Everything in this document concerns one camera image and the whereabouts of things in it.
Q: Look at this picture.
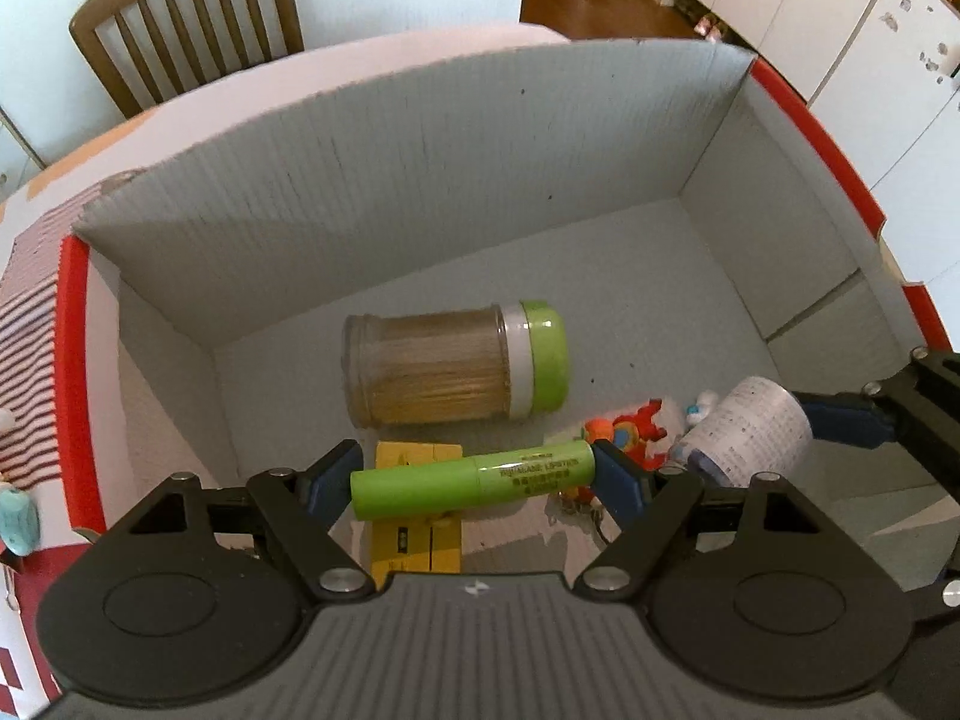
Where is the red cardboard box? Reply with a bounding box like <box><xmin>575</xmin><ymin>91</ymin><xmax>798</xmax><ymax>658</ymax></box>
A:
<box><xmin>54</xmin><ymin>37</ymin><xmax>960</xmax><ymax>593</ymax></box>

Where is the orange toy keychain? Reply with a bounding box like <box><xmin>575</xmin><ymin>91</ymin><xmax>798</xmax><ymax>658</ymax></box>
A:
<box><xmin>551</xmin><ymin>399</ymin><xmax>670</xmax><ymax>545</ymax></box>

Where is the red white printed tablecloth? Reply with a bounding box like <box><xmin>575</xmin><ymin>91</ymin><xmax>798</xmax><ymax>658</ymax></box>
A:
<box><xmin>0</xmin><ymin>21</ymin><xmax>571</xmax><ymax>720</ymax></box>

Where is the white blue astronaut keychain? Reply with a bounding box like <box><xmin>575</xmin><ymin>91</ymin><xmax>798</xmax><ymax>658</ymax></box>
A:
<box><xmin>679</xmin><ymin>388</ymin><xmax>721</xmax><ymax>436</ymax></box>

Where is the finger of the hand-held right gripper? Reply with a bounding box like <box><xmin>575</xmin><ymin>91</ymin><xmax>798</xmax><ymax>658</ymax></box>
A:
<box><xmin>787</xmin><ymin>347</ymin><xmax>960</xmax><ymax>455</ymax></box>

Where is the mint green small toy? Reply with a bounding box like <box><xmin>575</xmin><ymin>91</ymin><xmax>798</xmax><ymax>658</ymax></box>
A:
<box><xmin>0</xmin><ymin>491</ymin><xmax>38</xmax><ymax>557</ymax></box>

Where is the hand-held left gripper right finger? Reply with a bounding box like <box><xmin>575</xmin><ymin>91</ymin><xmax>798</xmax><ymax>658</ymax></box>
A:
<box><xmin>574</xmin><ymin>441</ymin><xmax>856</xmax><ymax>601</ymax></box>

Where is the toothpick jar with green lid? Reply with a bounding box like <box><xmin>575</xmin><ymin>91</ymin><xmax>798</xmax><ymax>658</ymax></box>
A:
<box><xmin>343</xmin><ymin>300</ymin><xmax>569</xmax><ymax>428</ymax></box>

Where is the brown wooden chair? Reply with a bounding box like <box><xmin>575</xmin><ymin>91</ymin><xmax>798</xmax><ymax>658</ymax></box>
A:
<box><xmin>69</xmin><ymin>0</ymin><xmax>305</xmax><ymax>119</ymax></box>

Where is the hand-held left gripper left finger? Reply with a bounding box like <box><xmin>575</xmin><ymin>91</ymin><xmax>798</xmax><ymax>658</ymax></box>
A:
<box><xmin>97</xmin><ymin>439</ymin><xmax>376</xmax><ymax>601</ymax></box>

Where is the green lip balm tube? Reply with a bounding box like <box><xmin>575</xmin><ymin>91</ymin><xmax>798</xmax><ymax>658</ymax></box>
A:
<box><xmin>350</xmin><ymin>441</ymin><xmax>597</xmax><ymax>522</ymax></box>

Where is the small yellow box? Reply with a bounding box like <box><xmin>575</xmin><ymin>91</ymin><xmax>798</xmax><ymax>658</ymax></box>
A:
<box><xmin>371</xmin><ymin>441</ymin><xmax>462</xmax><ymax>578</ymax></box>

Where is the small bottle with white label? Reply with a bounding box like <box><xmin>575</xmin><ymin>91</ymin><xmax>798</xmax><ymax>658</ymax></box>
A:
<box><xmin>666</xmin><ymin>377</ymin><xmax>812</xmax><ymax>488</ymax></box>

